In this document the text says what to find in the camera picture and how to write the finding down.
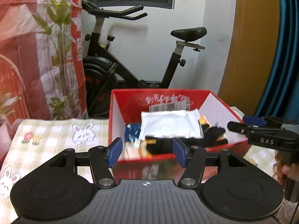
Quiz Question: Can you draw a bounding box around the white tissue pack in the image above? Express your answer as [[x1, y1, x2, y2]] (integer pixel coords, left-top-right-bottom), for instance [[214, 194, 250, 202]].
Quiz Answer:
[[139, 109, 204, 140]]

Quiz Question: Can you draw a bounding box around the blue tissue pack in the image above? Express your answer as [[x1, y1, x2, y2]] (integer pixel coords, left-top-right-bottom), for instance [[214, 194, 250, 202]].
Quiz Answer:
[[125, 123, 141, 143]]

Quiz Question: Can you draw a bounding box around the right hand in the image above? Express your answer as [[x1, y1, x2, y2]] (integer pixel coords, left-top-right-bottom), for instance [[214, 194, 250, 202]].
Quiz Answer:
[[273, 150, 299, 186]]

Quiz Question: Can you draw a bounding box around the blue curtain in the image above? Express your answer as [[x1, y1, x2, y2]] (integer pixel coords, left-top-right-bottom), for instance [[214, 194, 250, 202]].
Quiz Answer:
[[254, 0, 298, 121]]

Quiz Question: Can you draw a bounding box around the brown wooden door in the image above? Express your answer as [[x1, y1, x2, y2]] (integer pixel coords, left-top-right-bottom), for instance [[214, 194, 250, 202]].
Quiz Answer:
[[217, 0, 280, 115]]

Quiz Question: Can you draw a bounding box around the red strawberry cardboard box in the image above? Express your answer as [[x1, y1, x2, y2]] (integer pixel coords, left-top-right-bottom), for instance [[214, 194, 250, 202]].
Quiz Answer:
[[108, 88, 252, 180]]

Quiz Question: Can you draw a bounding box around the checkered cartoon tablecloth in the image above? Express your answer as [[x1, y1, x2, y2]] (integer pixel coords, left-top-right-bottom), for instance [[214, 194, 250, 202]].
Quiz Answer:
[[0, 118, 111, 224]]

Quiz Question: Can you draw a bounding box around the black exercise bike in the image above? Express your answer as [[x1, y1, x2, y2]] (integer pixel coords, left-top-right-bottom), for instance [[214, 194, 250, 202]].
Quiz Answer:
[[82, 0, 207, 118]]

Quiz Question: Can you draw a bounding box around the small potted plant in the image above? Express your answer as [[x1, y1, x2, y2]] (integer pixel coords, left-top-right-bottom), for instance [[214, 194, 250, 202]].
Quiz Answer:
[[1, 91, 22, 129]]

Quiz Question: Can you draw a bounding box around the red white curtain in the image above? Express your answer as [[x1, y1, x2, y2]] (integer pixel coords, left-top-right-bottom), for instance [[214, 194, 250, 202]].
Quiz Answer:
[[1, 0, 87, 123]]

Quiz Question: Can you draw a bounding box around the tall green bamboo plant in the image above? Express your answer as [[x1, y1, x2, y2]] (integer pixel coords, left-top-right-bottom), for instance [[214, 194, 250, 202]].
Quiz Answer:
[[32, 0, 86, 120]]

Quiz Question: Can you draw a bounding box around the red wire chair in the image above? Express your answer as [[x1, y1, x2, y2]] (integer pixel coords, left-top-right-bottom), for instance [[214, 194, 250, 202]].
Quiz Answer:
[[1, 54, 30, 119]]

